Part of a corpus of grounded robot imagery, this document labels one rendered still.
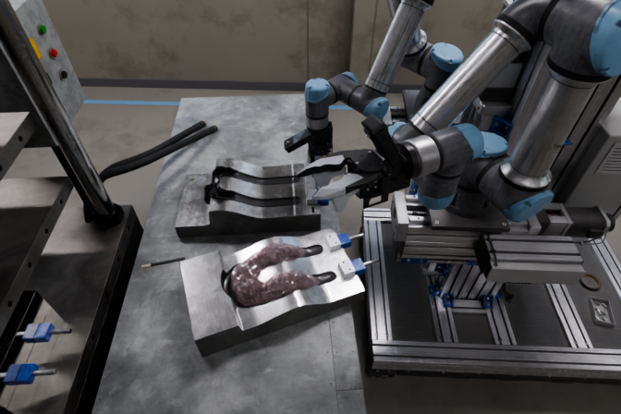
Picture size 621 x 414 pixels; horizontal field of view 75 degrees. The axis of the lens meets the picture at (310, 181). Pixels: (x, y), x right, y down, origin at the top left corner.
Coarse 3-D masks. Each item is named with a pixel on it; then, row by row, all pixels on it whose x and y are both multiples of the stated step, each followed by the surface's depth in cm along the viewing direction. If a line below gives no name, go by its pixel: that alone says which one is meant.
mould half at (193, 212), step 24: (240, 168) 151; (264, 168) 156; (288, 168) 155; (192, 192) 150; (240, 192) 142; (264, 192) 147; (288, 192) 146; (192, 216) 142; (216, 216) 136; (240, 216) 137; (264, 216) 139; (288, 216) 139; (312, 216) 140
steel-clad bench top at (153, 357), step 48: (240, 96) 206; (288, 96) 206; (192, 144) 179; (240, 144) 179; (144, 240) 142; (192, 240) 142; (240, 240) 142; (144, 288) 129; (144, 336) 118; (192, 336) 118; (288, 336) 118; (336, 336) 118; (144, 384) 108; (192, 384) 108; (240, 384) 108; (288, 384) 108; (336, 384) 108
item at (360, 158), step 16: (400, 144) 75; (352, 160) 72; (368, 160) 72; (384, 160) 72; (416, 160) 73; (384, 176) 72; (400, 176) 76; (416, 176) 75; (368, 192) 74; (384, 192) 74
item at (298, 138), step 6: (300, 132) 138; (306, 132) 136; (294, 138) 138; (300, 138) 136; (306, 138) 135; (312, 138) 135; (288, 144) 138; (294, 144) 137; (300, 144) 137; (288, 150) 138; (294, 150) 139
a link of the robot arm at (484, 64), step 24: (528, 0) 78; (504, 24) 81; (528, 24) 79; (480, 48) 84; (504, 48) 82; (528, 48) 82; (456, 72) 87; (480, 72) 84; (432, 96) 90; (456, 96) 86; (432, 120) 88
